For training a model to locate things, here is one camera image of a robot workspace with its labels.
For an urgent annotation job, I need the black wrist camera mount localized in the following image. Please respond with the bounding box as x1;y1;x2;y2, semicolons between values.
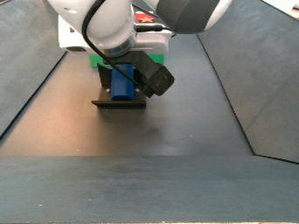
103;51;175;98

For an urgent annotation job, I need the black camera cable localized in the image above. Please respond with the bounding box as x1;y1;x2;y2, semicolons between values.
81;0;178;91

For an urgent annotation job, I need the green foam shape board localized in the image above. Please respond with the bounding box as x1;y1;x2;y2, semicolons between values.
89;54;165;68

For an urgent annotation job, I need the brown star block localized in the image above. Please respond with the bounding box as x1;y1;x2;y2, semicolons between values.
139;17;155;23

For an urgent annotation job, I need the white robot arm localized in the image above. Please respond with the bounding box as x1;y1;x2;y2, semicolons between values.
47;0;233;57

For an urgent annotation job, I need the black curved cradle stand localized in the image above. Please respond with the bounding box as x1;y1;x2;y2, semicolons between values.
93;66;146;108

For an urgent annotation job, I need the blue hexagon bar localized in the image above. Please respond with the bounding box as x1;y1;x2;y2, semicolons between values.
111;69;135;101

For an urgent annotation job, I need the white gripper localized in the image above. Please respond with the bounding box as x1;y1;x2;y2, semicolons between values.
59;14;173;54

